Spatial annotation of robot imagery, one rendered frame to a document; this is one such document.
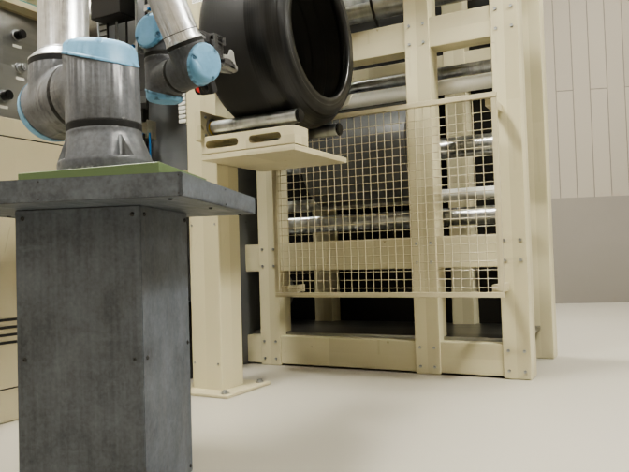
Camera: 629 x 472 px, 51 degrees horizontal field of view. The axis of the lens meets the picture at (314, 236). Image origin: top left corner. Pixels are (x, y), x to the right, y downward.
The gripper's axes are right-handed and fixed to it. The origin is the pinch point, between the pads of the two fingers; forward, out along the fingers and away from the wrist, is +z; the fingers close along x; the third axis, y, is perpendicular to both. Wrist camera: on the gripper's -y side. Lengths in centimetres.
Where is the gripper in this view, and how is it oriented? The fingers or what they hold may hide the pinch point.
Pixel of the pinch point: (233, 71)
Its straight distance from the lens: 202.8
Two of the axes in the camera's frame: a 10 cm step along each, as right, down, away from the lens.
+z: 4.7, 0.2, 8.8
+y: -0.3, -10.0, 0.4
